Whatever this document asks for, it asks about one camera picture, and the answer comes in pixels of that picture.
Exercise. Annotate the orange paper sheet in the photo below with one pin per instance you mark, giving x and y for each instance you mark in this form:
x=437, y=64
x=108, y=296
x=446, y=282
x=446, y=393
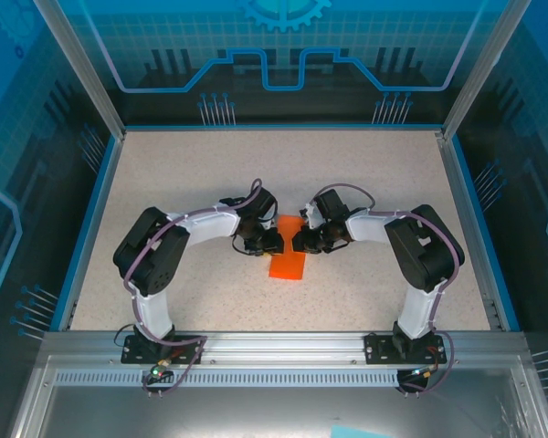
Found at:
x=287, y=269

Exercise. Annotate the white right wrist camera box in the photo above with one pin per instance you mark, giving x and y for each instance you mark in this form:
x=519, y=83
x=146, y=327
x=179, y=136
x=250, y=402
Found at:
x=309, y=214

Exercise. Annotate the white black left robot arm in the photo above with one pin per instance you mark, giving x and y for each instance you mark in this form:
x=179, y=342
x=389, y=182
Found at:
x=155, y=310

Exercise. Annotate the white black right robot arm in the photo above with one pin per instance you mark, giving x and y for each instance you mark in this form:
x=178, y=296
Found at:
x=415, y=310

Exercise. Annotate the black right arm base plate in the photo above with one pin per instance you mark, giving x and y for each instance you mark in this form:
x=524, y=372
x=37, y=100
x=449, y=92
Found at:
x=376, y=349

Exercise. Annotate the aluminium frame post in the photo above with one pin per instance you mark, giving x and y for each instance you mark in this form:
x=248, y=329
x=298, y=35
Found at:
x=82, y=68
x=484, y=68

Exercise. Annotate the aluminium mounting rail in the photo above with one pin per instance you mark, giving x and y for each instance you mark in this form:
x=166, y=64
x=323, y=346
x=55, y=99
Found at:
x=283, y=347

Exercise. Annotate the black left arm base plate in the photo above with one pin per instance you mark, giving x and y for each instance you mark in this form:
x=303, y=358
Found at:
x=187, y=351

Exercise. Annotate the blue printed side panel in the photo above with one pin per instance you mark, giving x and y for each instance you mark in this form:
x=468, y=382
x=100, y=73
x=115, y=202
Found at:
x=530, y=159
x=18, y=159

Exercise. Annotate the light blue paper sheet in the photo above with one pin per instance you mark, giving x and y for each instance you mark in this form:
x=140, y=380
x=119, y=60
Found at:
x=351, y=433

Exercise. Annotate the small connector with green light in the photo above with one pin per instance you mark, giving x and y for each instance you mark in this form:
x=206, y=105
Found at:
x=159, y=368
x=424, y=372

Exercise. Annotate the blue printed back panel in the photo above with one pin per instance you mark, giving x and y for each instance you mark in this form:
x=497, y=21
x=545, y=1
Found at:
x=274, y=45

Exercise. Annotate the blue table edge strip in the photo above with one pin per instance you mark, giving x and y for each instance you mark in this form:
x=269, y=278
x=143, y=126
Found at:
x=283, y=126

